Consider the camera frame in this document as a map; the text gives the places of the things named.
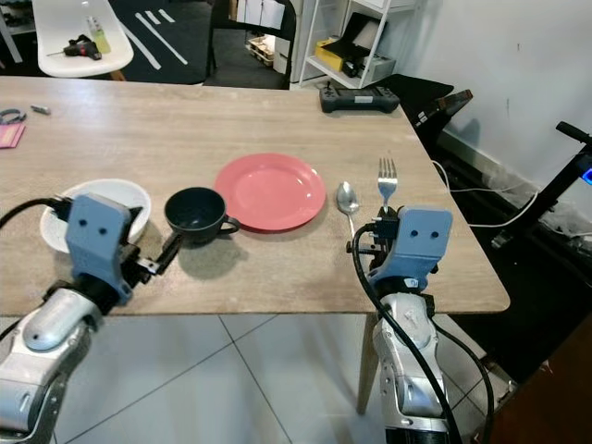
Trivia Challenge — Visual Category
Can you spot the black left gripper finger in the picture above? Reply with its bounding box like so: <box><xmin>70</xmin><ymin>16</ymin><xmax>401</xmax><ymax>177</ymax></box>
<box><xmin>154</xmin><ymin>233</ymin><xmax>182</xmax><ymax>275</ymax></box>

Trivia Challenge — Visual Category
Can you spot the silver fork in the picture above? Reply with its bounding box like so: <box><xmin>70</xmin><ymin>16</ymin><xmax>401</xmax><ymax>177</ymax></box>
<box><xmin>376</xmin><ymin>156</ymin><xmax>400</xmax><ymax>212</ymax></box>

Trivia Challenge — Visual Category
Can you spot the black cup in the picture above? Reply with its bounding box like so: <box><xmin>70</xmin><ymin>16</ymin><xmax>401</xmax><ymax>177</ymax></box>
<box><xmin>165</xmin><ymin>187</ymin><xmax>241</xmax><ymax>248</ymax></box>

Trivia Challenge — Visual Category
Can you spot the silver spoon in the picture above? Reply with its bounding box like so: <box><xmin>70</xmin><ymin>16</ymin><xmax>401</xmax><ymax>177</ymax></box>
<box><xmin>337</xmin><ymin>180</ymin><xmax>367</xmax><ymax>243</ymax></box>

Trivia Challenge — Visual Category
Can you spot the white plate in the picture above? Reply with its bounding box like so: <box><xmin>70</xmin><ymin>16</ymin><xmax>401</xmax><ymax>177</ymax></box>
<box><xmin>40</xmin><ymin>179</ymin><xmax>153</xmax><ymax>255</ymax></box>

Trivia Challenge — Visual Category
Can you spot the red plate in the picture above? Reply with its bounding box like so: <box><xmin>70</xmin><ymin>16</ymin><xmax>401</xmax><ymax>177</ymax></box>
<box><xmin>214</xmin><ymin>153</ymin><xmax>327</xmax><ymax>232</ymax></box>

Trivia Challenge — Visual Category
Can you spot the wooden table leg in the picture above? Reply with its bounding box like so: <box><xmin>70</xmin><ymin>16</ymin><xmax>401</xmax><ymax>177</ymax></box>
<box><xmin>356</xmin><ymin>314</ymin><xmax>391</xmax><ymax>416</ymax></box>

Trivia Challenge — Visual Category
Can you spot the black game controller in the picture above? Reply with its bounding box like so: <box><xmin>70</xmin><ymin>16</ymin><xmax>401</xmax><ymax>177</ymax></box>
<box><xmin>320</xmin><ymin>82</ymin><xmax>401</xmax><ymax>115</ymax></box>

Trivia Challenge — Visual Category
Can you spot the black box with brown top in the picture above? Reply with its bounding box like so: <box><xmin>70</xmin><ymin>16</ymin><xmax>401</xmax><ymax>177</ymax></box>
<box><xmin>412</xmin><ymin>90</ymin><xmax>474</xmax><ymax>132</ymax></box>

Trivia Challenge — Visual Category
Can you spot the grey box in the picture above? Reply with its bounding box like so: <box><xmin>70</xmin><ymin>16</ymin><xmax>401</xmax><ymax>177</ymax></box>
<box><xmin>342</xmin><ymin>54</ymin><xmax>398</xmax><ymax>85</ymax></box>

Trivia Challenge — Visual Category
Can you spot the black electric scooter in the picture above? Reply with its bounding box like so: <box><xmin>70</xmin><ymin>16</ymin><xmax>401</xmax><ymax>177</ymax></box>
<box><xmin>490</xmin><ymin>120</ymin><xmax>592</xmax><ymax>253</ymax></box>

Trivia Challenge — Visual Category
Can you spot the pink card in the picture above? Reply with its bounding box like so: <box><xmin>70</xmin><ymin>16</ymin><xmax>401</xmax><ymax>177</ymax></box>
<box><xmin>0</xmin><ymin>123</ymin><xmax>27</xmax><ymax>150</ymax></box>

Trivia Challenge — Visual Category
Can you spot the yellow case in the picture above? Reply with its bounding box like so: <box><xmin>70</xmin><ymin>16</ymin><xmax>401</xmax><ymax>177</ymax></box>
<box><xmin>314</xmin><ymin>37</ymin><xmax>344</xmax><ymax>71</ymax></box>

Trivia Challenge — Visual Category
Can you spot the white shelf unit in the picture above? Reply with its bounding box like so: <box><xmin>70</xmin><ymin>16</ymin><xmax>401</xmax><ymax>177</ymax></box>
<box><xmin>291</xmin><ymin>0</ymin><xmax>424</xmax><ymax>91</ymax></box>

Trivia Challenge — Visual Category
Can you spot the black rug with white lines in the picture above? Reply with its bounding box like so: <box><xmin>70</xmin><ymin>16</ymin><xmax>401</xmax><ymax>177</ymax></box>
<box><xmin>109</xmin><ymin>0</ymin><xmax>216</xmax><ymax>86</ymax></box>

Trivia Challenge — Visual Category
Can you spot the brown wooden furniture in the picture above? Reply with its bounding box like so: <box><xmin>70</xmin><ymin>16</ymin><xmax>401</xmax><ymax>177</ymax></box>
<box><xmin>488</xmin><ymin>313</ymin><xmax>592</xmax><ymax>444</ymax></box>

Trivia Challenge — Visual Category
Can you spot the black and red power tool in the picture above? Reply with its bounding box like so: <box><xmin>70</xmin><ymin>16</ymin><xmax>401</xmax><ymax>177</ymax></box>
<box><xmin>51</xmin><ymin>35</ymin><xmax>103</xmax><ymax>60</ymax></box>

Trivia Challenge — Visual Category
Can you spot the yellow-green bottle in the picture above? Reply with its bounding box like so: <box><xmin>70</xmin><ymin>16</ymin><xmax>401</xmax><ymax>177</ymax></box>
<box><xmin>86</xmin><ymin>5</ymin><xmax>113</xmax><ymax>55</ymax></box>

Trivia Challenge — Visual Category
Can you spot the white chair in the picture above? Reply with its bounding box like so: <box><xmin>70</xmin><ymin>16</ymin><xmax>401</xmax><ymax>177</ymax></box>
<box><xmin>33</xmin><ymin>0</ymin><xmax>135</xmax><ymax>80</ymax></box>

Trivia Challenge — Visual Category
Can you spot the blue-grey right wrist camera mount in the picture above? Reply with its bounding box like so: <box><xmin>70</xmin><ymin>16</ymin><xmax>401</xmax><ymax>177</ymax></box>
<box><xmin>375</xmin><ymin>205</ymin><xmax>454</xmax><ymax>288</ymax></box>

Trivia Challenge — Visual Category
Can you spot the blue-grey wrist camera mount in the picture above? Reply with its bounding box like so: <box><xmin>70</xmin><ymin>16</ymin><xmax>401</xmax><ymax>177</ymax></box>
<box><xmin>375</xmin><ymin>205</ymin><xmax>454</xmax><ymax>288</ymax></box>
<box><xmin>67</xmin><ymin>194</ymin><xmax>133</xmax><ymax>302</ymax></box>

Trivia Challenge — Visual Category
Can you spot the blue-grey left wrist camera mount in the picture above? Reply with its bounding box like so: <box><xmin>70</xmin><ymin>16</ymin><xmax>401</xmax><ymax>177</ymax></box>
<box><xmin>67</xmin><ymin>194</ymin><xmax>133</xmax><ymax>302</ymax></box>

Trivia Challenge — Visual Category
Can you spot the white floor cable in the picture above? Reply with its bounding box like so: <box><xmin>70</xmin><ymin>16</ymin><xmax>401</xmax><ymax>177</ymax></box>
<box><xmin>429</xmin><ymin>159</ymin><xmax>536</xmax><ymax>229</ymax></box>

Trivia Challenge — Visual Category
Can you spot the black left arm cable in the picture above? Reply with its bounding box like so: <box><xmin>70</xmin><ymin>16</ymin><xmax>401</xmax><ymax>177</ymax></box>
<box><xmin>0</xmin><ymin>196</ymin><xmax>77</xmax><ymax>234</ymax></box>

